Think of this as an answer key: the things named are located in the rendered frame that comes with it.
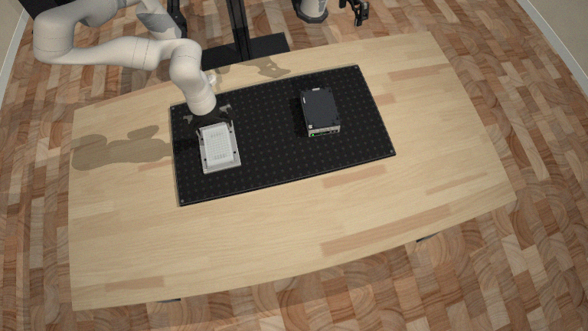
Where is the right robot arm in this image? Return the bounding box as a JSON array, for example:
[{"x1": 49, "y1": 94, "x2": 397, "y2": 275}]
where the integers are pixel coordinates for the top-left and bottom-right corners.
[{"x1": 33, "y1": 0, "x2": 217, "y2": 116}]

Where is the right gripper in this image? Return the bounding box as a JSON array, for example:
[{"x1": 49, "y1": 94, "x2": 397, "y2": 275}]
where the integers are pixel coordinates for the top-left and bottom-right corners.
[{"x1": 183, "y1": 100, "x2": 236, "y2": 137}]

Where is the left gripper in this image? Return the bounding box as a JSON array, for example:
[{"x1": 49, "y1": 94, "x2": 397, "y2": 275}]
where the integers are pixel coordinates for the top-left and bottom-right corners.
[{"x1": 339, "y1": 0, "x2": 370, "y2": 27}]

